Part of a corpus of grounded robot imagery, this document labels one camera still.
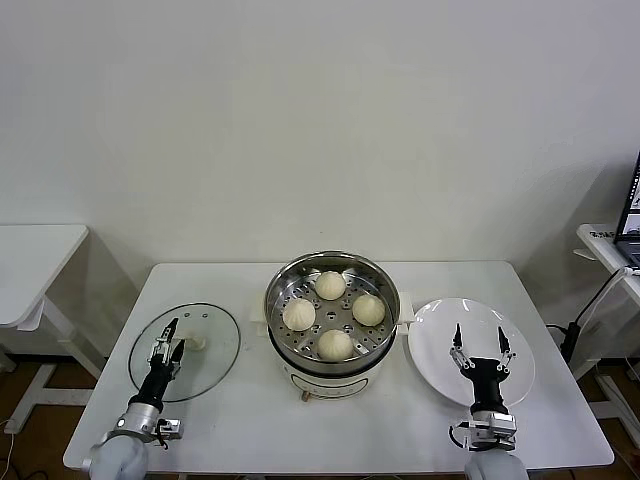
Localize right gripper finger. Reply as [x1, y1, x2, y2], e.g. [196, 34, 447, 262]
[496, 325, 518, 374]
[448, 323, 476, 372]

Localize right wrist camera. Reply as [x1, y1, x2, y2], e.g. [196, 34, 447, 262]
[448, 410, 519, 451]

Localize white steamed baozi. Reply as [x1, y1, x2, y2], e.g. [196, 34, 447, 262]
[314, 270, 347, 301]
[317, 328, 354, 361]
[351, 293, 386, 326]
[282, 298, 317, 331]

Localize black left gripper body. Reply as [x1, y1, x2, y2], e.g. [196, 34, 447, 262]
[128, 349, 182, 410]

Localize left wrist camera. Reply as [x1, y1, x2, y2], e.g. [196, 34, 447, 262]
[154, 418, 185, 449]

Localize stainless steel steamer basket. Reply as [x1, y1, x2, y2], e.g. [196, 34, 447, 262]
[248, 252, 415, 362]

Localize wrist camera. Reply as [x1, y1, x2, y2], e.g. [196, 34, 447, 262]
[154, 418, 185, 449]
[448, 410, 519, 451]

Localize round glass pot lid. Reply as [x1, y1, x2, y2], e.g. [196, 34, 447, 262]
[128, 301, 243, 403]

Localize round white plate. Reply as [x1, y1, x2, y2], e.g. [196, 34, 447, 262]
[407, 297, 536, 411]

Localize black power adapter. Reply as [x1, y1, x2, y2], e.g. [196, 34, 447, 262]
[560, 322, 582, 362]

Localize white side table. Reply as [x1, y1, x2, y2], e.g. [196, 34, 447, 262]
[0, 223, 109, 435]
[569, 223, 640, 439]

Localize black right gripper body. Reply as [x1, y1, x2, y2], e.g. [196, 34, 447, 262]
[462, 357, 511, 414]

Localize open dark laptop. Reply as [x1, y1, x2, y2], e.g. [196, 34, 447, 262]
[613, 149, 640, 267]

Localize white electric cooking pot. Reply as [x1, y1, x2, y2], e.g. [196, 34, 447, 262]
[253, 319, 409, 404]

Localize black laptop power cable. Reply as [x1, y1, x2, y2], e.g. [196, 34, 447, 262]
[574, 268, 632, 329]

